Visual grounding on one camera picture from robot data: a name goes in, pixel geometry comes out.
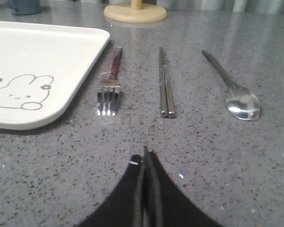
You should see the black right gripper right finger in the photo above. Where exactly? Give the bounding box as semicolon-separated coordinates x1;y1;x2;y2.
143;146;220;227

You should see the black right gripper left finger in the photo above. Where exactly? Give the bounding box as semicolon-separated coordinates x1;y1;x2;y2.
79;155;144;227

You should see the silver metal chopstick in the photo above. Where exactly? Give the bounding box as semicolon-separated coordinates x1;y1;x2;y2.
163;64;176;118
159;47;168;118

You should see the silver metal fork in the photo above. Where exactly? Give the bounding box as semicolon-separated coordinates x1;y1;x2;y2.
97;47;122;116

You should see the grey pleated curtain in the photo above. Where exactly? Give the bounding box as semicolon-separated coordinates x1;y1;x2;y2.
155;0;284;15

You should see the silver metal spoon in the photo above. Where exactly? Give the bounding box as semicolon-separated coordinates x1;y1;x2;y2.
202;50;262;121

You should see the blue enamel mug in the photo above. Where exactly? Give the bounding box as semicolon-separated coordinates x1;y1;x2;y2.
4;0;42;15

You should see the wooden mug tree stand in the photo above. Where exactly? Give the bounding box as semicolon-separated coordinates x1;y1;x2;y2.
104;0;167;24

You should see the cream rectangular bunny tray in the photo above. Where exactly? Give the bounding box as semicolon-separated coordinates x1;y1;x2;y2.
0;21;110;130

